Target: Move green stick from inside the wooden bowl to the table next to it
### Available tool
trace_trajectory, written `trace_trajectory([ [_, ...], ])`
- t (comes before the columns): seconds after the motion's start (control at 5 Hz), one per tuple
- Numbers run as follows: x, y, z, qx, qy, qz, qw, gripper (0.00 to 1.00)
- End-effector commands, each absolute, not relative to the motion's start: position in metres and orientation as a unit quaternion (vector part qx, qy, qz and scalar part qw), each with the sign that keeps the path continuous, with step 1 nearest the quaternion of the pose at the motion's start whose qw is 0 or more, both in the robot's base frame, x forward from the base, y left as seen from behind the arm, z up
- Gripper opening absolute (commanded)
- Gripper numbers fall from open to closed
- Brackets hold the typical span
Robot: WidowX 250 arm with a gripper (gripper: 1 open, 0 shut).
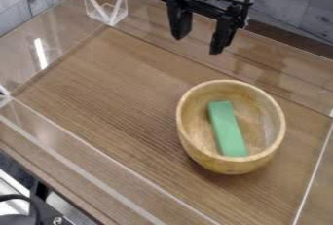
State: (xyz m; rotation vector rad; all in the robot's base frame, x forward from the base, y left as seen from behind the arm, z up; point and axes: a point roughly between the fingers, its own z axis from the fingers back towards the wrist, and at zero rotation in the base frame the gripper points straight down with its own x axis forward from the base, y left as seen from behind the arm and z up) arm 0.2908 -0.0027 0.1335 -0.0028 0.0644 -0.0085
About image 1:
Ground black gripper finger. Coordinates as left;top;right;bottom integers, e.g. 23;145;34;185
166;0;193;40
210;15;238;55

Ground green stick block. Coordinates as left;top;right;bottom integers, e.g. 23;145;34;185
209;101;249;157

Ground wooden bowl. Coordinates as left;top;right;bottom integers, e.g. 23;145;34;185
175;80;286;175

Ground clear acrylic enclosure walls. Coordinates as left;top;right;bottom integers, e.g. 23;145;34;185
0;0;333;225

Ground black cable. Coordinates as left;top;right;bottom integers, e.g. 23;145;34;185
0;193;43;225

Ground black table frame bracket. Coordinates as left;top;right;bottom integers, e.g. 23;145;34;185
30;181;74;225

